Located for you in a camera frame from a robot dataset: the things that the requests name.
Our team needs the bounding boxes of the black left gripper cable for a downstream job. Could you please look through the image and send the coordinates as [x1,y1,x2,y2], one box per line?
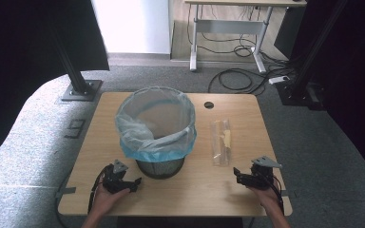
[87,166,111,214]

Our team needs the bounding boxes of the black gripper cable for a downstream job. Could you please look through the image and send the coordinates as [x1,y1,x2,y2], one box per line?
[87,166,111,214]
[264,173,285,215]

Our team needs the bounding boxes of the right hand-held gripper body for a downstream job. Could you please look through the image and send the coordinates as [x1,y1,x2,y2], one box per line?
[248,155,283,192]

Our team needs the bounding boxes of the person's left hand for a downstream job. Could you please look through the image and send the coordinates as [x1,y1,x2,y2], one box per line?
[89,182,131,219]

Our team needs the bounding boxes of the clear plastic chopsticks packet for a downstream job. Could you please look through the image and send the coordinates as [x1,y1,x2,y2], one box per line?
[209,118,233,167]

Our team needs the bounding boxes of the white power strip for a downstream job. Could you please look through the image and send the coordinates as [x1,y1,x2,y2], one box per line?
[268,75,291,86]

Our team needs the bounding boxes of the black floor cables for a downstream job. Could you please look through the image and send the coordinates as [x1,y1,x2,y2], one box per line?
[185,3,298,97]

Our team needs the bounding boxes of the white metal frame desk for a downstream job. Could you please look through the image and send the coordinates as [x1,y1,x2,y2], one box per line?
[183,0,308,74]

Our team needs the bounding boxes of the black metal stand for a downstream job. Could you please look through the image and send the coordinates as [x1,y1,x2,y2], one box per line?
[275,0,350,108]
[52,29,104,103]

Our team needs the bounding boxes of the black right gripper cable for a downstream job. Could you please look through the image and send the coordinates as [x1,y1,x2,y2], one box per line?
[264,173,285,215]

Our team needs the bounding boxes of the blue plastic trash bag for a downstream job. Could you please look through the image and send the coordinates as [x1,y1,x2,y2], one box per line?
[114,85,198,163]

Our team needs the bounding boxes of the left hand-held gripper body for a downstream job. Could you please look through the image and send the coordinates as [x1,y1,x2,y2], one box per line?
[102,159,131,195]

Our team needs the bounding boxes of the person's right hand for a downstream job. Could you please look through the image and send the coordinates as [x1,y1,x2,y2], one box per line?
[247,180,283,211]

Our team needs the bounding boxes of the black computer case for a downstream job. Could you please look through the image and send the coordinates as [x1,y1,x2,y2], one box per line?
[273,5,308,60]

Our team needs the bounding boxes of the dark curtain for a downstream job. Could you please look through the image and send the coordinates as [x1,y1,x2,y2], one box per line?
[289,0,365,186]
[0,0,110,172]

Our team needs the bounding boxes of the white wall panel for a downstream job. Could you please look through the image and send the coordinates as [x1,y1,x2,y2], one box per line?
[90,0,172,55]

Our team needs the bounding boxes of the black mesh waste basket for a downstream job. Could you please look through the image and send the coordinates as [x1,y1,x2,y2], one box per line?
[135,157,185,181]

